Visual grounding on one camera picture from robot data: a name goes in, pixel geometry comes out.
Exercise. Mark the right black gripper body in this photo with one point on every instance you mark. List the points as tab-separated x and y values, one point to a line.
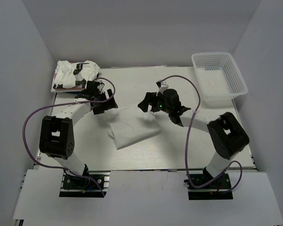
162	107

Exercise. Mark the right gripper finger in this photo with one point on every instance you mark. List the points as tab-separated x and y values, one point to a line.
154	107
144	104

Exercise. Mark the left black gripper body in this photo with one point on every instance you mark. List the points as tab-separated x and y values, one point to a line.
101	96

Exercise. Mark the white cartoon print t-shirt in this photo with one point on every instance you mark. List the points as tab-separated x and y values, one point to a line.
130	125

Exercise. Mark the white black print t-shirt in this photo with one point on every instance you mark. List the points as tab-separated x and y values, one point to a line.
86	67

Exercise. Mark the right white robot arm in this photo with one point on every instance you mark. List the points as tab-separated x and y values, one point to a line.
227	135

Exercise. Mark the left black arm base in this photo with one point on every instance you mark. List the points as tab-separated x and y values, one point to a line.
75	187

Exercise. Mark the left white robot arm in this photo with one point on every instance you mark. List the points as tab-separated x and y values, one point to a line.
57	138

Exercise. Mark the white plastic mesh basket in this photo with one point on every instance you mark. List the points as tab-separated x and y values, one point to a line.
219	78

